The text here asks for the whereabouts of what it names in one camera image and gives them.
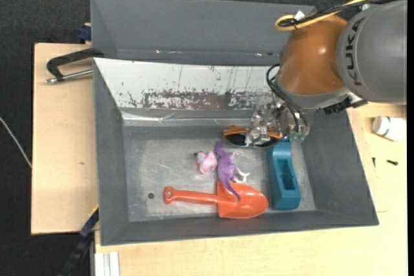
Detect blue plastic tape dispenser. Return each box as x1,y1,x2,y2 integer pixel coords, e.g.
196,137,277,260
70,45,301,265
267,140,302,211

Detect grey metal bin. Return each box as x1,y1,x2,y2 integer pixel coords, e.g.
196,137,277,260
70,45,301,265
89,0,380,246

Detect white plastic bottle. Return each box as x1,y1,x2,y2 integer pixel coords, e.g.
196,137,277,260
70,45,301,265
371,115,407,142

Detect purple toy dinosaur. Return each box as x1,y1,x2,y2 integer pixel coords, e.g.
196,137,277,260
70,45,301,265
213,140,252,202

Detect orange toy shovel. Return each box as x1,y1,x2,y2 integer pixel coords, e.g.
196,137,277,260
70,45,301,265
162,180,270,220

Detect pale wood flat board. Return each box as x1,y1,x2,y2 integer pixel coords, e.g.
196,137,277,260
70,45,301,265
30,41,100,235

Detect pink toy animal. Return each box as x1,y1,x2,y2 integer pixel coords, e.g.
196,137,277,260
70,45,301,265
195,150,219,175

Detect sunglasses with orange arms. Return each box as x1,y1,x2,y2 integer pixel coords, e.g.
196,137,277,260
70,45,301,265
223,125,286,149

